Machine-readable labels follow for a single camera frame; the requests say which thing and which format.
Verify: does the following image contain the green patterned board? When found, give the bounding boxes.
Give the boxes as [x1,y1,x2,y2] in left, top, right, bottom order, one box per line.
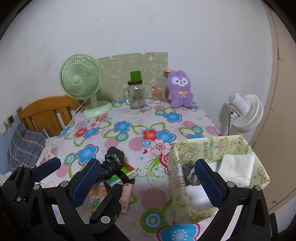
[96,52,169,103]

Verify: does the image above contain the toothpick jar with orange lid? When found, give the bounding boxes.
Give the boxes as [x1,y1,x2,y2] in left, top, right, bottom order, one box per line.
[151,88,162,104]

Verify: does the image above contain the green desk fan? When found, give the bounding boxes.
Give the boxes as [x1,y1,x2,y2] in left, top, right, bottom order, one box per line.
[59,54,113,118]

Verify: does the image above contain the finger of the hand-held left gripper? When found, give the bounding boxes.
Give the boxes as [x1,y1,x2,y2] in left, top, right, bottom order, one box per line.
[89,184,123,230]
[0,157,62,202]

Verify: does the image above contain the glass jar mug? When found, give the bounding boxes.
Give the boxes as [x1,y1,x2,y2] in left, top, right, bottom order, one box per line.
[123,80,145,110]

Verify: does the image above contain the wooden chair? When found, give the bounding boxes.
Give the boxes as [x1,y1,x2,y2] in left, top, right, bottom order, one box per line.
[16,95,84,138]

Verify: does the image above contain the white fan cable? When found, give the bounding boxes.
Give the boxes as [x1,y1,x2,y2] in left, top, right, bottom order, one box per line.
[74,99,90,114]

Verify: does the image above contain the beige door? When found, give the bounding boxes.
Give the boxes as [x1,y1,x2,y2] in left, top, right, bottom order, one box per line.
[251,5,296,212]

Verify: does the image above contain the grey plaid pillow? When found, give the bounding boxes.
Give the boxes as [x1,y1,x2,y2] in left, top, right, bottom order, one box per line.
[8,122,48,172]

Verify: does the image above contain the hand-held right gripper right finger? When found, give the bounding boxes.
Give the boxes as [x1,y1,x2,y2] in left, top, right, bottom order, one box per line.
[194,159,271,241]

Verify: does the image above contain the black fan cable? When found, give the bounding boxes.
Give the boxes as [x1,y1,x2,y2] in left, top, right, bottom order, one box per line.
[227,111,233,136]

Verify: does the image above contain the floral tablecloth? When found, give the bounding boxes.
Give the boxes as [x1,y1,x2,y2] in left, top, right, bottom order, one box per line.
[38,98,234,241]

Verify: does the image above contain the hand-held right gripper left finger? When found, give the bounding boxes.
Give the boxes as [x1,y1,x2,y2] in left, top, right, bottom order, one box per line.
[27,159,101,241]

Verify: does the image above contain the cartoon print bag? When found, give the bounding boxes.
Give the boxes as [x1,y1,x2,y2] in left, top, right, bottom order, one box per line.
[166,135,270,224]

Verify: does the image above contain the pink cartoon packet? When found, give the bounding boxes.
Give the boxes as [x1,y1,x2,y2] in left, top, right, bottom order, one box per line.
[88,182,134,214]

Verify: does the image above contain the white folded cloth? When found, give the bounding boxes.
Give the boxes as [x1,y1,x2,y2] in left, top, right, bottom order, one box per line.
[218,153,255,187]

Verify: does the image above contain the white clip fan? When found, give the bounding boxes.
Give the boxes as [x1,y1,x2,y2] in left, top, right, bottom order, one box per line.
[226,91,264,133]

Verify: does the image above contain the black plastic bag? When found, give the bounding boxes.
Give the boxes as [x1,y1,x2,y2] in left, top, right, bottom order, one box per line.
[99,146,126,179]

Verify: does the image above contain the green plastic cup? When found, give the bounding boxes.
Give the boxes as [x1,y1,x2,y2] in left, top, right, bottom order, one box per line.
[130,71,142,83]

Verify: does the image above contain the green tissue pack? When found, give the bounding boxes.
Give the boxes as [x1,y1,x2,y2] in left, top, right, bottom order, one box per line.
[105,162,138,186]

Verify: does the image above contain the purple plush bunny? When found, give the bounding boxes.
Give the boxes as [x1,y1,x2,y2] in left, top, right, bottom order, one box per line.
[163,67,194,109]

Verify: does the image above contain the grey sock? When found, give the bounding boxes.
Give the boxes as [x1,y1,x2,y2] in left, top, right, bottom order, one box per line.
[182,163,202,186]

